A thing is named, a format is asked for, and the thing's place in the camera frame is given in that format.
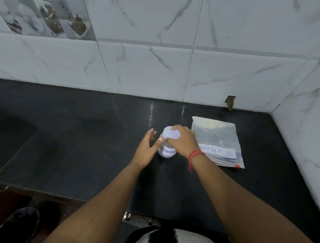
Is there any person's right hand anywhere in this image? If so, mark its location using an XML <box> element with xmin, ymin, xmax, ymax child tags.
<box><xmin>165</xmin><ymin>125</ymin><xmax>200</xmax><ymax>160</ymax></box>

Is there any person's left hand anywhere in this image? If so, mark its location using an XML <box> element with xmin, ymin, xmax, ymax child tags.
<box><xmin>130</xmin><ymin>128</ymin><xmax>163</xmax><ymax>171</ymax></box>

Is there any white jar lid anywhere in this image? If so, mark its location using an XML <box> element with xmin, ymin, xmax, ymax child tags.
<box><xmin>162</xmin><ymin>126</ymin><xmax>181</xmax><ymax>140</ymax></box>

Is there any small clear plastic jar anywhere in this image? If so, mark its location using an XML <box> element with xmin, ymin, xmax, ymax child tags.
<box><xmin>157</xmin><ymin>136</ymin><xmax>177</xmax><ymax>159</ymax></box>

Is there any clear milk powder zip bag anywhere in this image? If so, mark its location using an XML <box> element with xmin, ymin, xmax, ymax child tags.
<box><xmin>191</xmin><ymin>116</ymin><xmax>245</xmax><ymax>169</ymax></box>

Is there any person's right forearm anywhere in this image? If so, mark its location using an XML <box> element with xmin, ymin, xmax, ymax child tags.
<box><xmin>190</xmin><ymin>154</ymin><xmax>313</xmax><ymax>243</ymax></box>

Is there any person's left forearm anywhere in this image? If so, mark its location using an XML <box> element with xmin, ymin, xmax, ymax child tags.
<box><xmin>42</xmin><ymin>161</ymin><xmax>148</xmax><ymax>243</ymax></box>

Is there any red thread wristband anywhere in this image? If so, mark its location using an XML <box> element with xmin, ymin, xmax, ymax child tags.
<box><xmin>187</xmin><ymin>149</ymin><xmax>206</xmax><ymax>172</ymax></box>

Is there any white and black mesh shirt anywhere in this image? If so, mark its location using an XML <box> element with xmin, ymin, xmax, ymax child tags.
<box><xmin>125</xmin><ymin>225</ymin><xmax>233</xmax><ymax>243</ymax></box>

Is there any black shoe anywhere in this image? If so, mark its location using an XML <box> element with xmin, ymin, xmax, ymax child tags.
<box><xmin>0</xmin><ymin>206</ymin><xmax>40</xmax><ymax>243</ymax></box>

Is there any brown wall pipe outlet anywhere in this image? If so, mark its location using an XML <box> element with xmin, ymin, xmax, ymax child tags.
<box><xmin>224</xmin><ymin>95</ymin><xmax>237</xmax><ymax>111</ymax></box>

